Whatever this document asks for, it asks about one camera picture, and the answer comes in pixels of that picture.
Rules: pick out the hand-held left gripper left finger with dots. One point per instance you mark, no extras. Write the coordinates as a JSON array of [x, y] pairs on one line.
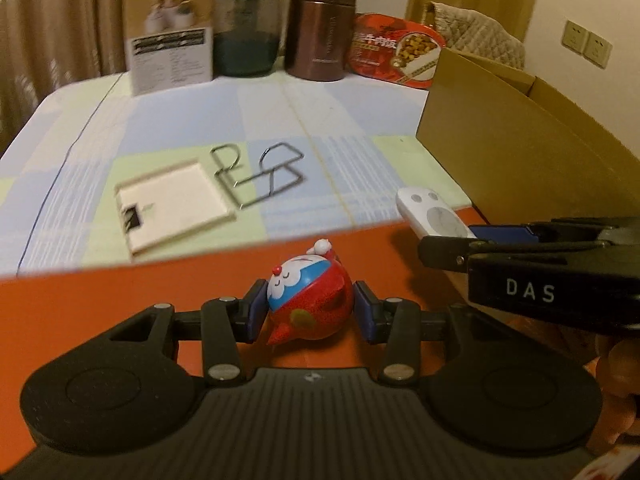
[[255, 311]]

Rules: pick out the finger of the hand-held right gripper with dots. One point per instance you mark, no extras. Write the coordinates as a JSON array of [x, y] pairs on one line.
[[575, 230], [500, 255]]

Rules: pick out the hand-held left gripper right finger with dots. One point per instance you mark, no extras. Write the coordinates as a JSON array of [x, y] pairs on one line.
[[363, 313]]

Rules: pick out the red cartoon cat figurine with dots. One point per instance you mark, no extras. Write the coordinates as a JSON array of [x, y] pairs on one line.
[[310, 300]]

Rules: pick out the small white remote control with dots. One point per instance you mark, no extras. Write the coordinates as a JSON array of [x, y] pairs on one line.
[[435, 217]]

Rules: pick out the large cardboard box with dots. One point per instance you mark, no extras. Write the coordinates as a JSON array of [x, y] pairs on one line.
[[510, 150]]

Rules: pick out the person's right hand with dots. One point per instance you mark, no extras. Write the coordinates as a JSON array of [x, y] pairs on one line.
[[620, 385]]

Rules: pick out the white square tray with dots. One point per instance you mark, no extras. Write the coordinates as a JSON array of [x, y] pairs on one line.
[[175, 200]]

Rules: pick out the red printed mat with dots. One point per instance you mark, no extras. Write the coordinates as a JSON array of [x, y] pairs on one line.
[[100, 305]]

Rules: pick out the pastel checked cloth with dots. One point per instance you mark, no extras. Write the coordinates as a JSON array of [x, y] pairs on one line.
[[150, 125]]

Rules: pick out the beige quilted bag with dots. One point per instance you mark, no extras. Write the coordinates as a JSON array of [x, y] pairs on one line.
[[480, 30]]

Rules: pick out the red food box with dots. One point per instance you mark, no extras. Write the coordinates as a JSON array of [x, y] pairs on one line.
[[385, 50]]

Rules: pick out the teal glass jar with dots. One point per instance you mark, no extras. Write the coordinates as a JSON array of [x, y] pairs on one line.
[[245, 35]]

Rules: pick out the brown metal canister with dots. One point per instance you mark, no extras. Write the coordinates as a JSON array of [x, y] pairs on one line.
[[320, 30]]

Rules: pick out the white photo printed box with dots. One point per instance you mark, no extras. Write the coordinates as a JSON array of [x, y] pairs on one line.
[[167, 35]]

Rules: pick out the patterned brown curtain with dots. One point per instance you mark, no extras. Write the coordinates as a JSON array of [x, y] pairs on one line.
[[60, 20]]

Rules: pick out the beige wall socket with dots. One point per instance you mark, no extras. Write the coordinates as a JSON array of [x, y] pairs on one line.
[[576, 36], [598, 50]]

